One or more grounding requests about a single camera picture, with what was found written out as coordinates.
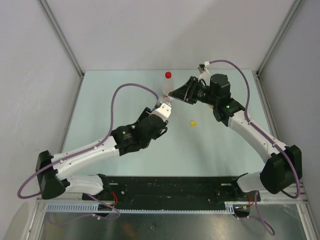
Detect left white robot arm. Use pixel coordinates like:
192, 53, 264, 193
35, 103, 172, 200

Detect purple cable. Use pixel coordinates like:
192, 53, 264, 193
16, 83, 161, 200
208, 59, 302, 199

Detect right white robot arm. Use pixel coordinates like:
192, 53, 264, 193
168, 74, 303, 201

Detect grey slotted cable duct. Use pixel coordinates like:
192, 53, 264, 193
45, 202, 235, 214

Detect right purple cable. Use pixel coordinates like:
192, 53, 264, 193
208, 59, 302, 199

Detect right aluminium frame post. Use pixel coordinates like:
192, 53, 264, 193
256, 0, 305, 77

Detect aluminium frame post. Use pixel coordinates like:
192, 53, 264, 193
256, 0, 305, 77
37, 0, 84, 78

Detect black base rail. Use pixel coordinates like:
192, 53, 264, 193
95, 176, 255, 210

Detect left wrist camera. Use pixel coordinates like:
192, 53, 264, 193
151, 103, 172, 122

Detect red cap water bottle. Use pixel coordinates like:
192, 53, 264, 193
162, 71, 175, 98

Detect white cap clear bottle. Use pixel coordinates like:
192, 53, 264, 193
150, 95, 174, 112

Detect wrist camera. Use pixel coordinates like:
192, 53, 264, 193
197, 61, 211, 81
151, 103, 172, 122

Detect left aluminium frame post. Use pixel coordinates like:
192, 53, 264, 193
37, 0, 84, 78

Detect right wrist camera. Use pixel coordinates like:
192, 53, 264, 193
197, 61, 211, 81

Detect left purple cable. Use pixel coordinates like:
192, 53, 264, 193
16, 83, 161, 200

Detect yellow bottle cap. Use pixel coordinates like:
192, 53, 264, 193
190, 121, 197, 127

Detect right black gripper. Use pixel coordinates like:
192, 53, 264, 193
169, 76, 218, 106

